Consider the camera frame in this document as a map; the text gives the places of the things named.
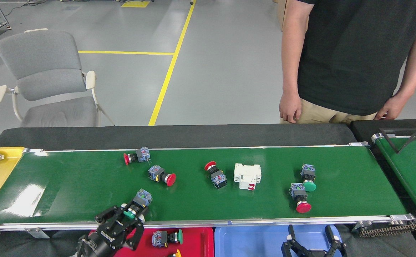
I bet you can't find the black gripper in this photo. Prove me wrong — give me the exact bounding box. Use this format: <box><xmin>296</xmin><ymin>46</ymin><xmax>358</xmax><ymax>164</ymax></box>
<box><xmin>281</xmin><ymin>226</ymin><xmax>347</xmax><ymax>257</ymax></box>
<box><xmin>78</xmin><ymin>206</ymin><xmax>145</xmax><ymax>257</ymax></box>

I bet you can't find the green push button switch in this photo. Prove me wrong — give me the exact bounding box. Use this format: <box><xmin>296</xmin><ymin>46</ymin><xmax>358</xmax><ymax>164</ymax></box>
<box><xmin>152</xmin><ymin>229</ymin><xmax>184</xmax><ymax>249</ymax></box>
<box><xmin>122</xmin><ymin>188</ymin><xmax>153</xmax><ymax>220</ymax></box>
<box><xmin>300</xmin><ymin>163</ymin><xmax>317</xmax><ymax>192</ymax></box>

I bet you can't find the red button switch yellow tag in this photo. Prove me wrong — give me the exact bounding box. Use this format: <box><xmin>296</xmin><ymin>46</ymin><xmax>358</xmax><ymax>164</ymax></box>
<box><xmin>204</xmin><ymin>161</ymin><xmax>228</xmax><ymax>190</ymax></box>

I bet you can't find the blue plastic tray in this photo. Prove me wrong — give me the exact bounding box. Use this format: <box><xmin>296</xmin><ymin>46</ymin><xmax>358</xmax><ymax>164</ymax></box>
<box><xmin>214</xmin><ymin>224</ymin><xmax>344</xmax><ymax>257</ymax></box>

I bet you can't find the red plastic tray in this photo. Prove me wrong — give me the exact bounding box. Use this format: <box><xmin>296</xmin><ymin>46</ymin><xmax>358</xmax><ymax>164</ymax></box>
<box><xmin>87</xmin><ymin>227</ymin><xmax>214</xmax><ymax>257</ymax></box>

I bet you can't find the short green belt conveyor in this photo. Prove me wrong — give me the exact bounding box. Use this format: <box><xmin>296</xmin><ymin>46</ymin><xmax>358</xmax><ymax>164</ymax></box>
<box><xmin>371</xmin><ymin>133</ymin><xmax>416</xmax><ymax>219</ymax></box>

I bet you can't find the person's right hand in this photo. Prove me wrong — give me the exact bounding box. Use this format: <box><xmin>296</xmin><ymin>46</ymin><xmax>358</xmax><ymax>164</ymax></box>
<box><xmin>278</xmin><ymin>92</ymin><xmax>303</xmax><ymax>124</ymax></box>

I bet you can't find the person's left hand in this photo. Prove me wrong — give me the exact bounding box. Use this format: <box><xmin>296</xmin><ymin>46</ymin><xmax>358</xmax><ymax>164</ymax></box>
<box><xmin>374</xmin><ymin>94</ymin><xmax>407</xmax><ymax>121</ymax></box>

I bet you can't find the white circuit breaker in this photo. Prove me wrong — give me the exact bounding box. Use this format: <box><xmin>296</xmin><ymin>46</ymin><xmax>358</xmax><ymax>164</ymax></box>
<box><xmin>233</xmin><ymin>163</ymin><xmax>262</xmax><ymax>191</ymax></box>

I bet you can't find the black angled guide bar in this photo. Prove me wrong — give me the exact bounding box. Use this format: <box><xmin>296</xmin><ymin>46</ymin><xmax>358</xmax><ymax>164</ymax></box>
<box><xmin>379</xmin><ymin>125</ymin><xmax>416</xmax><ymax>154</ymax></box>

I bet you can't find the grey office chair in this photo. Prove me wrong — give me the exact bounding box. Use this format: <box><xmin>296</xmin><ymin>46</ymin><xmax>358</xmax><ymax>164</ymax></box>
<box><xmin>0</xmin><ymin>28</ymin><xmax>116</xmax><ymax>128</ymax></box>

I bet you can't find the person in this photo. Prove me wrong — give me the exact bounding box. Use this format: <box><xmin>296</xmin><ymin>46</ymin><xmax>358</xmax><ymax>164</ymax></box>
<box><xmin>279</xmin><ymin>0</ymin><xmax>416</xmax><ymax>125</ymax></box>

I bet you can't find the brown cardboard box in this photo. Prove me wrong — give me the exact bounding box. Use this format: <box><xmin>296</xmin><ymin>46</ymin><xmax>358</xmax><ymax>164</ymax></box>
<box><xmin>273</xmin><ymin>0</ymin><xmax>288</xmax><ymax>32</ymax></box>

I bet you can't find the red mushroom button switch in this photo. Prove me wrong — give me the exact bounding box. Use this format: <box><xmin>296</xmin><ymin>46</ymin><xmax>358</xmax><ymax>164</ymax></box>
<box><xmin>123</xmin><ymin>147</ymin><xmax>151</xmax><ymax>166</ymax></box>
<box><xmin>289</xmin><ymin>183</ymin><xmax>312</xmax><ymax>214</ymax></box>
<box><xmin>148</xmin><ymin>165</ymin><xmax>177</xmax><ymax>187</ymax></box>

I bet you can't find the conveyor drive chain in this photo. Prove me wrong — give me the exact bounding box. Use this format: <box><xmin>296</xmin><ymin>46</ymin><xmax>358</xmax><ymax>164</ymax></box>
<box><xmin>358</xmin><ymin>223</ymin><xmax>416</xmax><ymax>238</ymax></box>

